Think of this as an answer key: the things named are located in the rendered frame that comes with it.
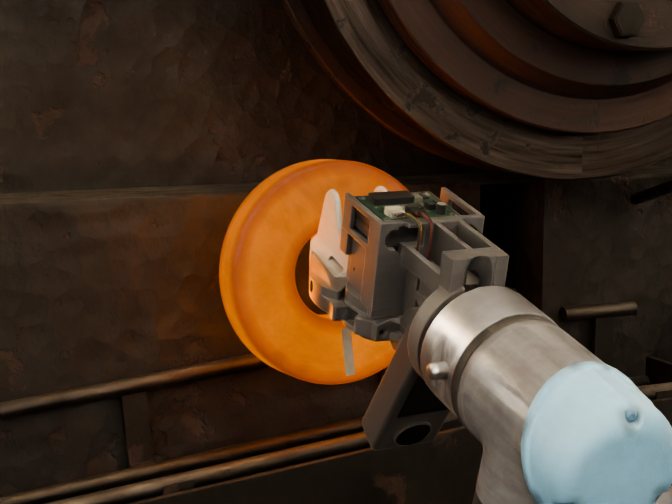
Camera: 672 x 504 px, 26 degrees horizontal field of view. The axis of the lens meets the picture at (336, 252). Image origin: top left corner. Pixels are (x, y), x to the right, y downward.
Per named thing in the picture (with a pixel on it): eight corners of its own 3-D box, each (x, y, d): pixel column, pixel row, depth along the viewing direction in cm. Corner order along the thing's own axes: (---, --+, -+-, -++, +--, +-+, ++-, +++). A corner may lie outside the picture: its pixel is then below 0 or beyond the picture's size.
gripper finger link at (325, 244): (330, 164, 100) (388, 212, 92) (322, 244, 102) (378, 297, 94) (288, 166, 99) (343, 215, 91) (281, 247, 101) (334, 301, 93)
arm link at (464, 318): (559, 426, 83) (432, 445, 79) (518, 389, 87) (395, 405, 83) (579, 306, 80) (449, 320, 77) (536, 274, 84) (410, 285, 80)
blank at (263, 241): (204, 173, 99) (221, 175, 96) (408, 146, 105) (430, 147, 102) (229, 396, 101) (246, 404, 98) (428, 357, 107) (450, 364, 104)
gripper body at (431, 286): (444, 183, 93) (542, 255, 83) (429, 305, 96) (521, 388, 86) (335, 189, 90) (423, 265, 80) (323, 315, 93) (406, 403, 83)
